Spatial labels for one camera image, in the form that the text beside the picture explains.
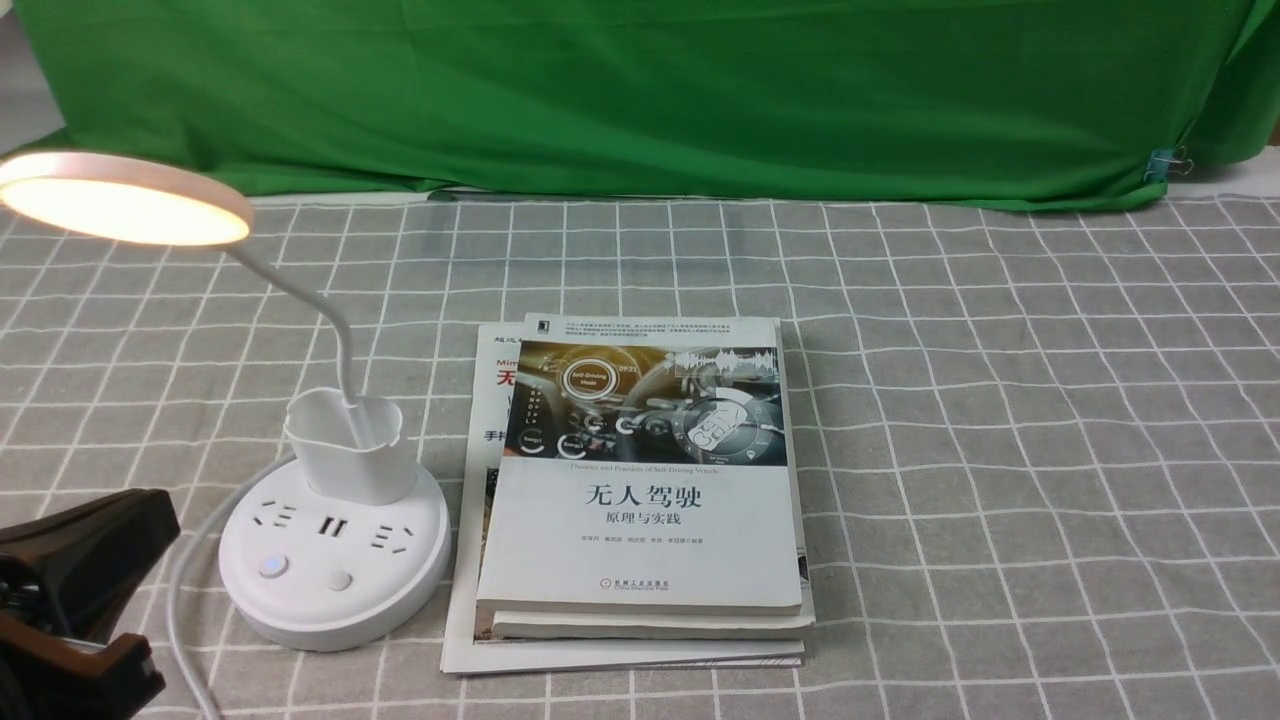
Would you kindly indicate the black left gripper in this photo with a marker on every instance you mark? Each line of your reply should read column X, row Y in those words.
column 65, row 581

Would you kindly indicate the white desk lamp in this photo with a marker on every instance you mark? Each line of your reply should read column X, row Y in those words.
column 347, row 540

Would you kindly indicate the bottom white magazine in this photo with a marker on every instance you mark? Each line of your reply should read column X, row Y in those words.
column 464, row 652

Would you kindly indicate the middle white book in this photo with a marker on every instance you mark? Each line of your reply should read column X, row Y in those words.
column 805, row 560

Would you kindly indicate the white self-driving book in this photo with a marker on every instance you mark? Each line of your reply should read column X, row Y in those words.
column 645, row 480

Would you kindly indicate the green backdrop cloth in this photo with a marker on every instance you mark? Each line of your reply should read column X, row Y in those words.
column 1012, row 105

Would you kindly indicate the blue binder clip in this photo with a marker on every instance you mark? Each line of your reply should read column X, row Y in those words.
column 1165, row 165

